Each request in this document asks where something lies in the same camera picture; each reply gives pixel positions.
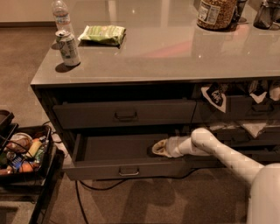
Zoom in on black tray stand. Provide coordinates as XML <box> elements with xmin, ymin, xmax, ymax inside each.
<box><xmin>0</xmin><ymin>109</ymin><xmax>64</xmax><ymax>224</ymax></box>

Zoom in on large jar of nuts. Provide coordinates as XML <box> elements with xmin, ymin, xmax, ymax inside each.
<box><xmin>197</xmin><ymin>0</ymin><xmax>237</xmax><ymax>31</ymax></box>

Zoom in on white green soda can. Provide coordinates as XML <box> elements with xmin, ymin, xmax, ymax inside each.
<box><xmin>55</xmin><ymin>30</ymin><xmax>81</xmax><ymax>67</ymax></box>

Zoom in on black bin of groceries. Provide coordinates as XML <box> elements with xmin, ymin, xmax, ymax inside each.
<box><xmin>0</xmin><ymin>124</ymin><xmax>53</xmax><ymax>185</ymax></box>

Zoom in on clear plastic water bottle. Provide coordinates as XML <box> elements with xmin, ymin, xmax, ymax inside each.
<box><xmin>52</xmin><ymin>0</ymin><xmax>73</xmax><ymax>32</ymax></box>

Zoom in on dark glass container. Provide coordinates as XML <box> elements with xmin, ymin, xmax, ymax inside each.
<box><xmin>253</xmin><ymin>0</ymin><xmax>280</xmax><ymax>30</ymax></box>

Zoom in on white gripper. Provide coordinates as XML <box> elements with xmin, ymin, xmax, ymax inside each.
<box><xmin>152</xmin><ymin>136</ymin><xmax>193</xmax><ymax>158</ymax></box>

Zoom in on white bag in drawer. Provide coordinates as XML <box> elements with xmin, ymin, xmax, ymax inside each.
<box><xmin>209</xmin><ymin>120</ymin><xmax>267</xmax><ymax>138</ymax></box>

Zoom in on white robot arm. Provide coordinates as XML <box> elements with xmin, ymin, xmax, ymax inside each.
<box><xmin>151</xmin><ymin>128</ymin><xmax>280</xmax><ymax>224</ymax></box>

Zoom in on green chip bag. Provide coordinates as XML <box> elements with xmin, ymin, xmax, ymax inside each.
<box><xmin>78</xmin><ymin>25</ymin><xmax>126</xmax><ymax>46</ymax></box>

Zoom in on dark cup behind jar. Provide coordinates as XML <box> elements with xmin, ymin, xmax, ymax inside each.
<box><xmin>232</xmin><ymin>0</ymin><xmax>247</xmax><ymax>23</ymax></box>

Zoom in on black floor cable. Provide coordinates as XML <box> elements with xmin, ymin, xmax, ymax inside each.
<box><xmin>74</xmin><ymin>167</ymin><xmax>202</xmax><ymax>224</ymax></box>

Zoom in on grey drawer cabinet counter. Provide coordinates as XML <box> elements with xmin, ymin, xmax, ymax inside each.
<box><xmin>30</xmin><ymin>0</ymin><xmax>280</xmax><ymax>176</ymax></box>

